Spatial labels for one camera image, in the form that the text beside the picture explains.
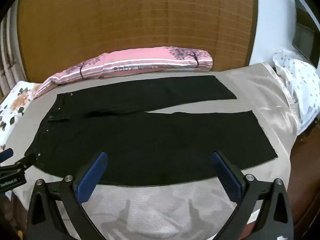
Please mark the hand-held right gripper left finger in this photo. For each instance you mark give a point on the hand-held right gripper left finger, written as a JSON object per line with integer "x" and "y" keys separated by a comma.
{"x": 91, "y": 177}

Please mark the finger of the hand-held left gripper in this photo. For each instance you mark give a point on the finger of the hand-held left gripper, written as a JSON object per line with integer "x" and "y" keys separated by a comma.
{"x": 6, "y": 154}
{"x": 25, "y": 161}

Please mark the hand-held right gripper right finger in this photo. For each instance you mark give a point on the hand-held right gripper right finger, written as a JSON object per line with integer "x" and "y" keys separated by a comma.
{"x": 225, "y": 173}

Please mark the black pants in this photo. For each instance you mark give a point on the black pants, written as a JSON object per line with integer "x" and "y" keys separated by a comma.
{"x": 150, "y": 142}

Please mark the floral white pillow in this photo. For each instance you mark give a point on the floral white pillow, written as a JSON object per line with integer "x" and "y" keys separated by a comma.
{"x": 17, "y": 105}

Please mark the grey bed mattress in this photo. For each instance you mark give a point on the grey bed mattress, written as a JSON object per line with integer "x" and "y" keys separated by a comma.
{"x": 262, "y": 92}

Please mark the striped beige curtain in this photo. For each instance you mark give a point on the striped beige curtain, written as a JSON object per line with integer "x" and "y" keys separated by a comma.
{"x": 10, "y": 62}

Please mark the white dotted cloth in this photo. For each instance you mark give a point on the white dotted cloth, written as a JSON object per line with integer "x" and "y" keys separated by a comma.
{"x": 300, "y": 80}

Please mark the pink striped tree-print pillow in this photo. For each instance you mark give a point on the pink striped tree-print pillow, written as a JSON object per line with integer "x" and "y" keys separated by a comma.
{"x": 140, "y": 61}

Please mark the wooden headboard panel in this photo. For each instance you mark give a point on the wooden headboard panel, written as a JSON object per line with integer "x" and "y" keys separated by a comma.
{"x": 137, "y": 17}

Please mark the wooden bed frame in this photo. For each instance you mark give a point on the wooden bed frame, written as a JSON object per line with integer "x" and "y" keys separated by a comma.
{"x": 307, "y": 175}

